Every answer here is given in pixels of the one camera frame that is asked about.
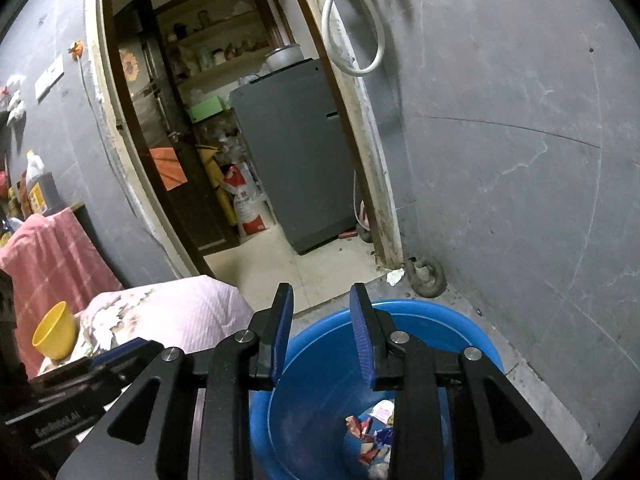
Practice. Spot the white crumpled plastic bag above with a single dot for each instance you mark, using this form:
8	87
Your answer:
12	102

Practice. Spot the large cooking oil bottle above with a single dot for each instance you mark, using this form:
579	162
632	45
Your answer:
42	190

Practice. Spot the wooden door frame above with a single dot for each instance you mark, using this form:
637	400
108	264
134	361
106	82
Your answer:
370	160

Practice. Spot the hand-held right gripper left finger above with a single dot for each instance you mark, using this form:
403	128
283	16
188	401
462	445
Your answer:
281	332

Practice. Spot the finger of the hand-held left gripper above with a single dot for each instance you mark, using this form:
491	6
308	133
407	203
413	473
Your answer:
122	352

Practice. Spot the brown wrapper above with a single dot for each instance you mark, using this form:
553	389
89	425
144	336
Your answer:
359	426

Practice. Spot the dark wooden door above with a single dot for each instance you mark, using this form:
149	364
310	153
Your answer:
165	125

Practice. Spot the white and red wrapper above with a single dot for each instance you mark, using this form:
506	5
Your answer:
384	411

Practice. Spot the white tissue scrap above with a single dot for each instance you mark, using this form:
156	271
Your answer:
395	276

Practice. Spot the white wall socket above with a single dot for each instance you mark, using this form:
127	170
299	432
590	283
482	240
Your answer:
41	87

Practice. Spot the yellow bag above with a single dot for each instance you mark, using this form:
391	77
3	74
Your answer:
212	165

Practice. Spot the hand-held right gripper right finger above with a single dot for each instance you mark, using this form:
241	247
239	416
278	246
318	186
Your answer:
361	342

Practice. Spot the yellow bowl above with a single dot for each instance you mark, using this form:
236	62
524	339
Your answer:
52	332

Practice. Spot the wooden shelf unit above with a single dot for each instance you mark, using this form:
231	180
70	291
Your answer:
225	25

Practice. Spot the blue snack wrapper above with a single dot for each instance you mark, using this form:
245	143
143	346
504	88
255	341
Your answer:
384	436

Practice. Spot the blue plastic basin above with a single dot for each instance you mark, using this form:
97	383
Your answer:
320	360

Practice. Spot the white sack red print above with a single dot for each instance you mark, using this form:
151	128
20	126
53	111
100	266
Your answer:
247	200

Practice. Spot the sunflower sticker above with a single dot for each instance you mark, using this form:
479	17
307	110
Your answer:
130	67

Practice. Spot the pink checked towel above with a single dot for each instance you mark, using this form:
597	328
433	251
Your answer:
50	255

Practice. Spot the green box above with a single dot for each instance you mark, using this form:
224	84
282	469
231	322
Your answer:
207	109

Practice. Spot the grey appliance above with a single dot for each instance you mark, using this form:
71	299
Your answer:
300	160

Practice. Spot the orange paper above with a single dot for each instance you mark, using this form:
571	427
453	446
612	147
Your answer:
167	170

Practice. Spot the metal pot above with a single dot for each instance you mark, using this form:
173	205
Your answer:
284	57

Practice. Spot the white light switch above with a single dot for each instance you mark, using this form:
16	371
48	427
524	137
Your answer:
56	71

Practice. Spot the orange wall hook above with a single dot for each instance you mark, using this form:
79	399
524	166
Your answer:
75	50

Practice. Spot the grey purple scrap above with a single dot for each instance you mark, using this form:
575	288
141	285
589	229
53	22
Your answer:
378	471

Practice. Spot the pink floral tablecloth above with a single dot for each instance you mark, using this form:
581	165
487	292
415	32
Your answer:
190	310

